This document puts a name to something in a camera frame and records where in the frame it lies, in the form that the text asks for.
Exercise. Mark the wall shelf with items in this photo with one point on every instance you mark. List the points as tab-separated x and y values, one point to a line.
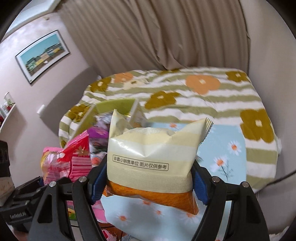
7	106

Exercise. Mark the green cardboard snack box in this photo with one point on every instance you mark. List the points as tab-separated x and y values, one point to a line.
129	108

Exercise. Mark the beige curtain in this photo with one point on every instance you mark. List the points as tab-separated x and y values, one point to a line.
119	36

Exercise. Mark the purple snack bag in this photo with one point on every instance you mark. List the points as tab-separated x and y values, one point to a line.
98	135

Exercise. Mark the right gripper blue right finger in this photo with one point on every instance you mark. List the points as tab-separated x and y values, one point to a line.
201	182

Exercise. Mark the framed building picture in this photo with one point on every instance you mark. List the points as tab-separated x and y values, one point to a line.
43	53

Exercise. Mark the cream orange cake bag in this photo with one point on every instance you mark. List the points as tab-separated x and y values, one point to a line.
154	164

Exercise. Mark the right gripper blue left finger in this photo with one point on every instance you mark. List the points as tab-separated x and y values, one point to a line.
97	179

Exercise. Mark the pink strawberry snack bag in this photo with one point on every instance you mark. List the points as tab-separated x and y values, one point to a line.
72	161

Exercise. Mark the striped flower blanket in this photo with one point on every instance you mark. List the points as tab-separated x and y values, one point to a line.
224	95

